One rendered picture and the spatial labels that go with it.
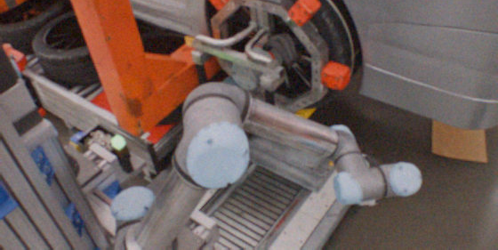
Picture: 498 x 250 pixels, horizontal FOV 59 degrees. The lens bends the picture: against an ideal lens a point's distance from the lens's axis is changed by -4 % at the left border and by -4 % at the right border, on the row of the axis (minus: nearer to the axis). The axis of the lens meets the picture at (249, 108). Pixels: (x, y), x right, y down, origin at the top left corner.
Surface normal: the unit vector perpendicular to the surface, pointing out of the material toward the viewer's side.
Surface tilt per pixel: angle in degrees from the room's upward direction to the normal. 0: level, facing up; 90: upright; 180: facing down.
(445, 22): 90
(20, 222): 90
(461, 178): 0
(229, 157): 85
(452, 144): 1
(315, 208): 0
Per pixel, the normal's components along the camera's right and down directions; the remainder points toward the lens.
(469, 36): -0.58, 0.58
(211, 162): 0.24, 0.54
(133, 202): -0.12, -0.83
